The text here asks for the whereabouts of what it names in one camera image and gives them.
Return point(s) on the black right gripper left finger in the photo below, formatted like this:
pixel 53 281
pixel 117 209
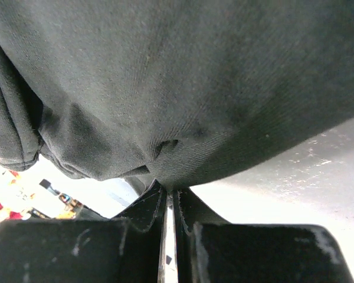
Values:
pixel 122 249

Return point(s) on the black printed t-shirt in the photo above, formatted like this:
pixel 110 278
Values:
pixel 187 91

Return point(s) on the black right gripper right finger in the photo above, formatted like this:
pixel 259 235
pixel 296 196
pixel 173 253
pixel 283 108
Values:
pixel 210 249

